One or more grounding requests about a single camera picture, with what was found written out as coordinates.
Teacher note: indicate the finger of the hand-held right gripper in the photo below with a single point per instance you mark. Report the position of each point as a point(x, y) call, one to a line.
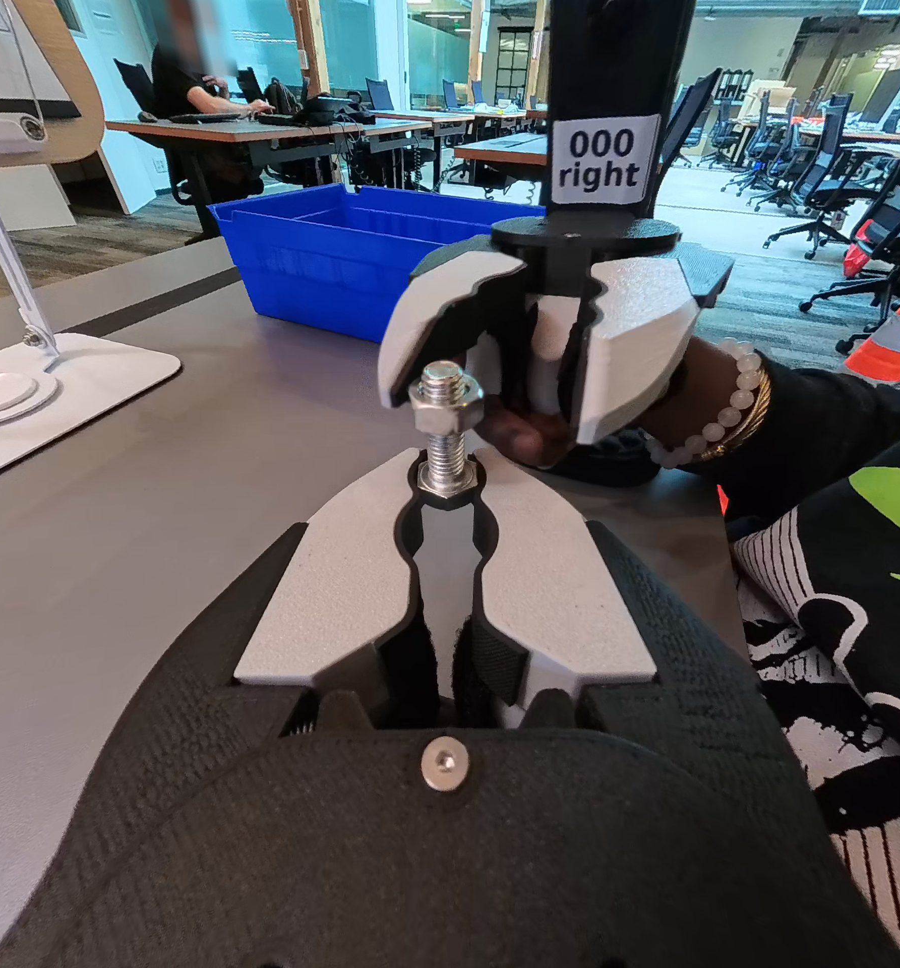
point(427, 302)
point(639, 340)

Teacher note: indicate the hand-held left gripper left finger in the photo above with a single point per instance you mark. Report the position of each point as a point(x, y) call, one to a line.
point(329, 597)

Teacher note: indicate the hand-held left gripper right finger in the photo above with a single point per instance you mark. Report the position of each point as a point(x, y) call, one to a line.
point(563, 597)

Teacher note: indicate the blue plastic bin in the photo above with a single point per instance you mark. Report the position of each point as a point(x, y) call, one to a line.
point(321, 280)

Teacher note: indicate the silver hex nut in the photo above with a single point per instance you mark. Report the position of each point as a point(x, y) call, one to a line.
point(434, 416)

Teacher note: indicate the large silver hex bolt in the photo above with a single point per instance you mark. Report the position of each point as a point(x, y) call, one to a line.
point(444, 457)

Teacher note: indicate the person's right forearm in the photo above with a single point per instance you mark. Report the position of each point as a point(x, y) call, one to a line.
point(813, 423)

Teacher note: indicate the person's right hand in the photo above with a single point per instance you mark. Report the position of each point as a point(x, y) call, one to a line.
point(533, 438)

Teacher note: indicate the wooden office desk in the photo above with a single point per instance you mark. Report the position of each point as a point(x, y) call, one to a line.
point(268, 130)
point(503, 147)

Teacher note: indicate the black honeycomb wrist pad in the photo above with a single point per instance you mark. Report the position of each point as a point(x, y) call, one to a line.
point(608, 467)

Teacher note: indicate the gold bangle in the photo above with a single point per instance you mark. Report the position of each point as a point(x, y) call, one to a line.
point(760, 412)

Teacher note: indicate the row of black office chairs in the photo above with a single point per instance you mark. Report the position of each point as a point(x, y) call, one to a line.
point(828, 174)

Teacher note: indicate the black backpack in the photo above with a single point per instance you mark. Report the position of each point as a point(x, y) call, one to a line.
point(279, 97)

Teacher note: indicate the black keyboard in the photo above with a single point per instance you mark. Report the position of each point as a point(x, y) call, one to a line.
point(204, 118)

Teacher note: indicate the white document stand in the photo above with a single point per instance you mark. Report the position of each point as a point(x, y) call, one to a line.
point(102, 378)

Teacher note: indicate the black office chair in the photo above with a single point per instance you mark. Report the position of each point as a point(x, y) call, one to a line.
point(136, 79)

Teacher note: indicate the instruction sign board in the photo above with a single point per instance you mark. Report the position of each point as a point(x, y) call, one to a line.
point(79, 113)

